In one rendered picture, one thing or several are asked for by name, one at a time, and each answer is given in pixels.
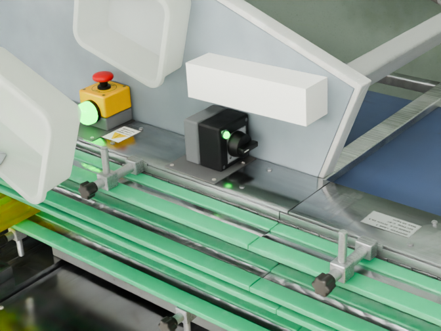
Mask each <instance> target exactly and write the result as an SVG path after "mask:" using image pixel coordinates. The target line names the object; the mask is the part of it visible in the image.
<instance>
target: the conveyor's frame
mask: <svg viewBox="0 0 441 331"><path fill-rule="evenodd" d="M102 146H106V147H108V157H109V159H111V160H114V161H117V162H120V163H122V164H125V159H127V158H129V157H131V156H136V157H138V158H142V159H143V162H146V163H148V165H147V168H145V167H144V171H145V172H147V173H151V174H153V175H156V176H158V177H162V178H164V179H167V180H170V181H172V182H175V183H178V184H181V185H184V186H186V187H190V188H192V189H195V190H198V191H200V192H203V193H206V194H209V195H211V196H215V197H217V198H220V199H223V200H226V201H228V202H231V203H233V204H237V205H239V206H242V207H245V208H248V209H251V210H253V211H257V212H259V213H262V214H265V215H267V216H270V217H273V218H276V219H278V220H281V221H284V222H286V223H290V224H292V225H295V226H298V227H301V228H303V229H306V230H309V231H312V232H315V233H318V234H319V235H323V236H326V237H328V238H332V239H334V240H337V241H339V231H340V230H342V229H344V230H346V231H347V232H348V238H347V244H348V245H351V246H354V247H355V245H356V240H357V239H358V237H361V236H366V237H368V238H372V239H374V240H377V241H378V244H381V245H383V246H384V247H383V251H382V252H381V251H379V250H377V255H379V256H381V257H385V258H387V259H388V260H389V259H390V260H393V261H395V262H398V263H401V264H404V265H407V266H409V267H412V271H413V268H414V269H418V270H420V271H423V272H426V273H429V274H431V275H434V276H437V277H440V278H441V216H439V215H436V214H433V213H429V212H427V211H423V210H419V209H417V208H413V207H410V206H407V205H403V204H400V203H398V202H393V201H391V200H387V199H385V198H381V197H378V196H375V195H372V194H368V193H366V192H362V191H359V190H356V189H353V188H349V187H346V186H343V185H339V184H337V183H333V182H330V181H326V180H324V179H321V178H318V177H314V176H311V175H308V174H305V173H301V172H298V171H295V170H292V169H288V168H286V167H282V166H279V165H276V164H272V163H269V162H266V161H263V160H259V159H256V160H253V161H252V162H251V163H249V164H247V165H245V166H244V167H242V168H241V169H239V170H237V171H236V172H234V173H233V174H231V175H229V176H227V177H226V178H224V179H223V180H221V181H219V182H218V183H216V184H212V183H208V182H207V181H203V180H201V179H197V178H195V177H192V176H189V175H186V174H183V173H180V172H177V171H175V170H172V169H169V168H166V167H164V166H166V165H167V164H170V163H171V162H173V161H175V160H177V159H179V158H180V157H182V156H184V155H186V145H185V136H183V135H179V134H177V133H173V132H170V131H167V130H164V129H160V128H158V127H154V126H151V125H148V124H145V123H141V122H139V121H134V122H132V123H130V124H128V125H125V126H123V127H121V128H119V129H117V130H115V131H112V132H111V133H109V134H107V135H105V136H103V137H101V138H98V139H96V140H94V141H92V142H91V141H88V140H86V139H82V138H80V137H77V142H76V147H78V148H81V149H83V150H86V151H89V152H92V153H95V154H98V155H100V156H101V152H100V148H101V147H102Z"/></svg>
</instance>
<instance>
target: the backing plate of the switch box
mask: <svg viewBox="0 0 441 331"><path fill-rule="evenodd" d="M253 160H256V158H254V157H252V156H247V157H245V158H244V159H242V160H240V161H239V162H237V163H235V164H234V165H232V166H230V167H229V168H227V169H225V170H224V171H222V172H220V171H217V170H214V169H211V168H208V167H205V166H202V165H201V164H195V163H193V162H189V161H187V160H186V155H184V156H182V157H180V158H179V159H177V160H175V161H173V162H171V163H170V164H167V165H166V166H164V167H166V168H169V169H172V170H175V171H177V172H180V173H183V174H186V175H189V176H192V177H195V178H197V179H201V180H203V181H207V182H208V183H212V184H216V183H218V182H219V181H221V180H223V179H224V178H226V177H227V176H229V175H231V174H233V173H234V172H236V171H237V170H239V169H241V168H242V167H244V166H246V165H247V164H249V163H251V162H252V161H253Z"/></svg>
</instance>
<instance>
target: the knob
mask: <svg viewBox="0 0 441 331"><path fill-rule="evenodd" d="M256 147H258V141H254V140H251V137H250V136H249V135H248V134H245V133H244V132H242V131H235V132H233V134H232V135H231V136H230V138H229V140H228V146H227V149H228V153H229V155H231V156H233V157H239V158H244V157H246V156H247V155H248V154H249V152H250V151H251V150H253V149H254V148H256Z"/></svg>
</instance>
